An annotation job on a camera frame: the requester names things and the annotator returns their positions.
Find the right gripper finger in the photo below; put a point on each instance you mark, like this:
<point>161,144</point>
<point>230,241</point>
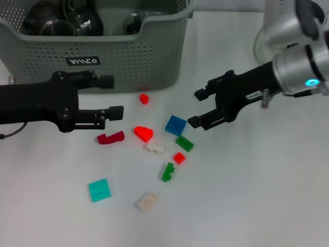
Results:
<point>195,121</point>
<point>201,94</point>

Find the grey-green perforated storage bin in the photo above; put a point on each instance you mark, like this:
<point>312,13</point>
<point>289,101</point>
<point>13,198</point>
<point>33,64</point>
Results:
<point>128,64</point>

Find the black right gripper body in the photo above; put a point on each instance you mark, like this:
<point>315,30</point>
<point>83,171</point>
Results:
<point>244,87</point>

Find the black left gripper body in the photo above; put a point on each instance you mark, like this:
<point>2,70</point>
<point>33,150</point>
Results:
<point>38,103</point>

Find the green rectangular block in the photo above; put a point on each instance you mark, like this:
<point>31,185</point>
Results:
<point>184,143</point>

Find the teal ridged block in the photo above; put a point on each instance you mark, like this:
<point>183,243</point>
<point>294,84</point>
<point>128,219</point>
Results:
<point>99,191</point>

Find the small red square block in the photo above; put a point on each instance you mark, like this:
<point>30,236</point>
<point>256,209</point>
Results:
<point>179,157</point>

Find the glass teacup with black base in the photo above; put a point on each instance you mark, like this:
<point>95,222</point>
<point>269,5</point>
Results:
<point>55,29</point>
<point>90,24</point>
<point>77,5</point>
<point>131,25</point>

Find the silver straight connector plug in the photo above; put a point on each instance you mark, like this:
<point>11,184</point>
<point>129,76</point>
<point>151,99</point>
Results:
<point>11,80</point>

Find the small white block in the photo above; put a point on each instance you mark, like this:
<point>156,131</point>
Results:
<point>155,148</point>

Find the large translucent white block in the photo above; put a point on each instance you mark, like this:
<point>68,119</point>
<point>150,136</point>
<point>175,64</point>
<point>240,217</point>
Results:
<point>146,202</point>

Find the dark brown clay teapot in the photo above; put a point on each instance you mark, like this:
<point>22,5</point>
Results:
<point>33,18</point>

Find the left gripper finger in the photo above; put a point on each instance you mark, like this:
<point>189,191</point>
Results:
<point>106,81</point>
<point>117,113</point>

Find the red-orange sloped block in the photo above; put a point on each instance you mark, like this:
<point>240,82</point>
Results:
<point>144,133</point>

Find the dark red curved block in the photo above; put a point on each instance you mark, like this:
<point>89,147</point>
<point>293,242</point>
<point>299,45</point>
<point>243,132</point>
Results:
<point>105,139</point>

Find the green stepped block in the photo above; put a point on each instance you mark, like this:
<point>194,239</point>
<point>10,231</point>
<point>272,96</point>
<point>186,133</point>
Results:
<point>168,172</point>

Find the small red notched block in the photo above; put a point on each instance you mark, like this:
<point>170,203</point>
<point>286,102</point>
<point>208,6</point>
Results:
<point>144,99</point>

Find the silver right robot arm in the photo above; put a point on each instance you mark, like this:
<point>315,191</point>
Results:
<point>293,67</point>

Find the blue square block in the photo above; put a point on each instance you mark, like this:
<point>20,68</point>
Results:
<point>176,125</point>

